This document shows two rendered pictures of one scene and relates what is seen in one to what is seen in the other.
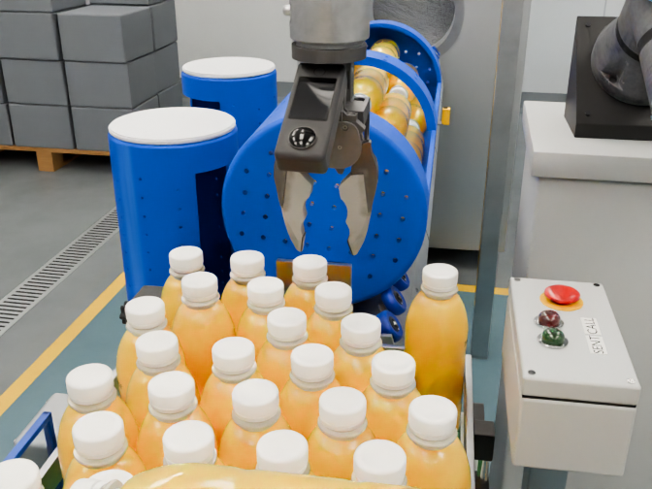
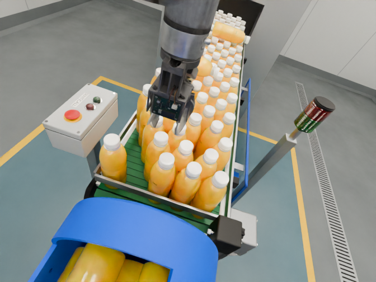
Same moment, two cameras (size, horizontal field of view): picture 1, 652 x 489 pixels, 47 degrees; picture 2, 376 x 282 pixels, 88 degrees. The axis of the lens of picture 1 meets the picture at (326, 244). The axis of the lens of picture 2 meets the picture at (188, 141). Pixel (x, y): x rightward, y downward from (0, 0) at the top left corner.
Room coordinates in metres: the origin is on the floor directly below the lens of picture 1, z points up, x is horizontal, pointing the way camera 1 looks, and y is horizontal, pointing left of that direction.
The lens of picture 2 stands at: (1.07, 0.00, 1.51)
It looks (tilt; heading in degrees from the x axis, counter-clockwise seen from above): 47 degrees down; 170
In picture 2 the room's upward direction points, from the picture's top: 20 degrees clockwise
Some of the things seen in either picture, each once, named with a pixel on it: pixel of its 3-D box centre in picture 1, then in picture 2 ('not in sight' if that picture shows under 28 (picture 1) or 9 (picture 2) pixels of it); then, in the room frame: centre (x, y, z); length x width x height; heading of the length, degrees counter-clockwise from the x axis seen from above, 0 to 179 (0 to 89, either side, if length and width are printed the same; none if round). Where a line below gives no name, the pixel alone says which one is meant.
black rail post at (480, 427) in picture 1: (480, 457); not in sight; (0.64, -0.17, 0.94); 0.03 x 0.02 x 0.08; 171
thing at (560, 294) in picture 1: (562, 295); (72, 114); (0.70, -0.25, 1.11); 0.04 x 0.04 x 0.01
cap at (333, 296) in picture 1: (333, 299); (160, 139); (0.71, -0.01, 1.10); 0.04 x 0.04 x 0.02
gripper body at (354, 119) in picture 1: (330, 104); (173, 83); (0.74, 0.00, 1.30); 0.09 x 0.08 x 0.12; 171
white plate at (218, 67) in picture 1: (228, 67); not in sight; (2.29, 0.29, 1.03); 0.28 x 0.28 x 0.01
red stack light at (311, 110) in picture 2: not in sight; (318, 109); (0.58, 0.43, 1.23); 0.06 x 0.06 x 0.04
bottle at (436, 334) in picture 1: (434, 356); (113, 163); (0.75, -0.13, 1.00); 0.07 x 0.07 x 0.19
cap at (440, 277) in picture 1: (440, 279); (112, 142); (0.75, -0.13, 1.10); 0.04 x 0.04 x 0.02
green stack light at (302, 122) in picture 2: not in sight; (308, 120); (0.58, 0.43, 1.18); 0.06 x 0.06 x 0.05
